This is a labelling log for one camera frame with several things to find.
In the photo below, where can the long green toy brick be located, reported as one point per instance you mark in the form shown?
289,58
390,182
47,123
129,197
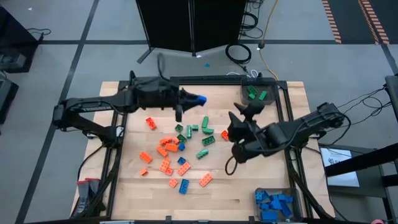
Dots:
188,131
208,131
262,95
202,153
205,122
252,90

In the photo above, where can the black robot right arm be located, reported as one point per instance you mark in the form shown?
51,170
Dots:
311,124

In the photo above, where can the long blue toy brick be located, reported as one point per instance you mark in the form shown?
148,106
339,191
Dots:
269,216
183,186
286,198
285,210

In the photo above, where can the black post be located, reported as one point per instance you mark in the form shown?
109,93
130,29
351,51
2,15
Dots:
392,93

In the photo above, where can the small blue toy brick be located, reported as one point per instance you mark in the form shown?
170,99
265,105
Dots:
275,202
181,160
264,206
202,99
181,146

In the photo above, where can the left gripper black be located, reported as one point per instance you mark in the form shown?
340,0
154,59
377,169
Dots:
178,99

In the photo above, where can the small green toy brick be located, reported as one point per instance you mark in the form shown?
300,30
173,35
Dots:
178,127
251,96
195,127

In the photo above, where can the black metal cart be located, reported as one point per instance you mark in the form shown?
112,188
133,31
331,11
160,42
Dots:
360,160

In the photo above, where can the white paper sheet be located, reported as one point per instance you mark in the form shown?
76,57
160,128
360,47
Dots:
339,168

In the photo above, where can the black folding screen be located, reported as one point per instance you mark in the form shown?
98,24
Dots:
186,25

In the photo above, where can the grey plastic bin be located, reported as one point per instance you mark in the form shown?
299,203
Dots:
270,85
298,202

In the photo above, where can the black aluminium table frame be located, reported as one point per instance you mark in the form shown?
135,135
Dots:
211,80

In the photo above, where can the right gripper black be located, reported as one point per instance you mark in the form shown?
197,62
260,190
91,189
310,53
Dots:
252,132

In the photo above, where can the black floor mat orange stripes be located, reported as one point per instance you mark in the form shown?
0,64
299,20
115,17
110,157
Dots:
348,18

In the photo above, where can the red and grey tool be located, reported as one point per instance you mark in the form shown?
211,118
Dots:
84,189

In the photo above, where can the black floor equipment box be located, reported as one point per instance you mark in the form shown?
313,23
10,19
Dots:
6,99
15,37

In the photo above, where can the pink round object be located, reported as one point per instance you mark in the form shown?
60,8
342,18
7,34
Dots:
377,221

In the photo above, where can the small orange toy brick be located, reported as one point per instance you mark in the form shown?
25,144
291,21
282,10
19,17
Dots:
169,171
173,183
143,171
176,141

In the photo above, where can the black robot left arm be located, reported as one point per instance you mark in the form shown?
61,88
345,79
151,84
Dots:
87,105

